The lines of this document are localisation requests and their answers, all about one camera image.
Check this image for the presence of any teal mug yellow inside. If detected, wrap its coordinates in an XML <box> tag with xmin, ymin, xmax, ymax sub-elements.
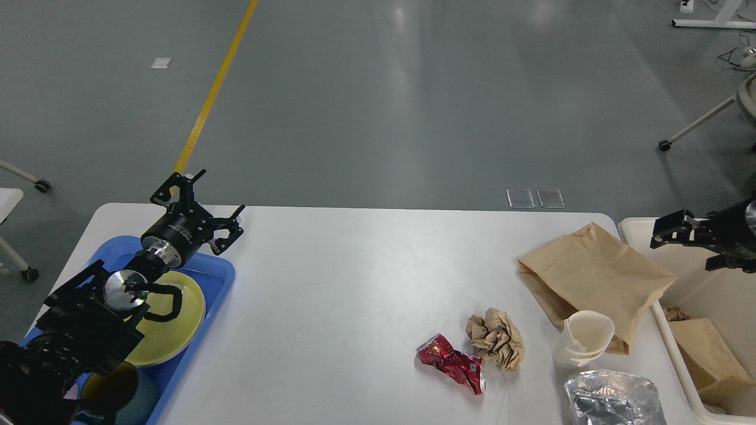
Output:
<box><xmin>76</xmin><ymin>361</ymin><xmax>159</xmax><ymax>424</ymax></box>

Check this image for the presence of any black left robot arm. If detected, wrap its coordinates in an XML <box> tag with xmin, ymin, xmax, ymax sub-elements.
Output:
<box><xmin>2</xmin><ymin>169</ymin><xmax>244</xmax><ymax>424</ymax></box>

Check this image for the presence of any clear floor plate right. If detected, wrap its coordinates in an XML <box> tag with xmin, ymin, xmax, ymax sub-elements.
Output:
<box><xmin>536</xmin><ymin>189</ymin><xmax>565</xmax><ymax>209</ymax></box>

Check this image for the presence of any crumpled silver foil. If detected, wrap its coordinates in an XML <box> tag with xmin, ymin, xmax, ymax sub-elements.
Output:
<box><xmin>563</xmin><ymin>369</ymin><xmax>667</xmax><ymax>424</ymax></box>

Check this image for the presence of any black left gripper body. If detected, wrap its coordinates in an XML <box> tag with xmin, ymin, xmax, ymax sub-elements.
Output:
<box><xmin>141</xmin><ymin>204</ymin><xmax>215</xmax><ymax>269</ymax></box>

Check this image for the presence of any clear floor plate left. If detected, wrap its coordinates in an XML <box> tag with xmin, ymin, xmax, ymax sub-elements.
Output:
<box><xmin>507</xmin><ymin>189</ymin><xmax>535</xmax><ymax>209</ymax></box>

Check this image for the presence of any white chair leg with caster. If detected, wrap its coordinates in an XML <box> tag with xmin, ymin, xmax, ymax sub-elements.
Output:
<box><xmin>659</xmin><ymin>74</ymin><xmax>756</xmax><ymax>153</ymax></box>

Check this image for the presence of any brown paper bag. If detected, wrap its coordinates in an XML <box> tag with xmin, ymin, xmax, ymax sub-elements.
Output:
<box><xmin>517</xmin><ymin>223</ymin><xmax>677</xmax><ymax>355</ymax></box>

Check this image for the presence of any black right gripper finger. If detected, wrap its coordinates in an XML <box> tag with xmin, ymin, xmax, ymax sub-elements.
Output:
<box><xmin>705</xmin><ymin>253</ymin><xmax>755</xmax><ymax>274</ymax></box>
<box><xmin>650</xmin><ymin>210</ymin><xmax>716</xmax><ymax>249</ymax></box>

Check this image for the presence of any white desk base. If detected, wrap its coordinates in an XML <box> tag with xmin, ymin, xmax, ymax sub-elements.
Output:
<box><xmin>672</xmin><ymin>1</ymin><xmax>755</xmax><ymax>31</ymax></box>

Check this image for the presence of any yellow plastic plate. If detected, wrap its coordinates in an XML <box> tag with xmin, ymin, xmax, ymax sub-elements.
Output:
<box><xmin>125</xmin><ymin>271</ymin><xmax>206</xmax><ymax>368</ymax></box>

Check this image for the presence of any white caster leg left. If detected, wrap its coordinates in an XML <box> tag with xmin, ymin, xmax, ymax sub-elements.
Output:
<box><xmin>1</xmin><ymin>161</ymin><xmax>51</xmax><ymax>193</ymax></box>

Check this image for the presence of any blue plastic tray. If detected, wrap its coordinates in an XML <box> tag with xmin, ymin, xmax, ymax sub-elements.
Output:
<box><xmin>21</xmin><ymin>235</ymin><xmax>236</xmax><ymax>425</ymax></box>

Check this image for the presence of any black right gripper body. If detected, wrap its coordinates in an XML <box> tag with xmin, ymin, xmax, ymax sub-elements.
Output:
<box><xmin>706</xmin><ymin>200</ymin><xmax>755</xmax><ymax>260</ymax></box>

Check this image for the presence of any brown paper ball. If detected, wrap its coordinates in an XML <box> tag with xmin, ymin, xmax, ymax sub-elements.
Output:
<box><xmin>465</xmin><ymin>308</ymin><xmax>526</xmax><ymax>373</ymax></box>

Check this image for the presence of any white paper cup stack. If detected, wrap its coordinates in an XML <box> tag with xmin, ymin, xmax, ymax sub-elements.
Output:
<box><xmin>552</xmin><ymin>311</ymin><xmax>615</xmax><ymax>368</ymax></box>

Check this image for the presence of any clear floor plate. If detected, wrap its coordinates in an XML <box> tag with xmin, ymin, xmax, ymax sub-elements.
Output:
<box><xmin>507</xmin><ymin>189</ymin><xmax>535</xmax><ymax>209</ymax></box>
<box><xmin>536</xmin><ymin>189</ymin><xmax>565</xmax><ymax>209</ymax></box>

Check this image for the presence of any beige plastic bin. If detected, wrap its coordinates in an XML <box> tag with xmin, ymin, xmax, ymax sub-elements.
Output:
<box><xmin>618</xmin><ymin>217</ymin><xmax>755</xmax><ymax>424</ymax></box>

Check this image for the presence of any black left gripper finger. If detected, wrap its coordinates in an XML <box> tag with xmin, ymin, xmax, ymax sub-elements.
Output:
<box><xmin>206</xmin><ymin>204</ymin><xmax>246</xmax><ymax>256</ymax></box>
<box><xmin>149</xmin><ymin>169</ymin><xmax>208</xmax><ymax>216</ymax></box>

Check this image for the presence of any crushed red can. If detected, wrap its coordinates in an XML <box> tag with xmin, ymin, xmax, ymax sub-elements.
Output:
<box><xmin>416</xmin><ymin>333</ymin><xmax>485</xmax><ymax>395</ymax></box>

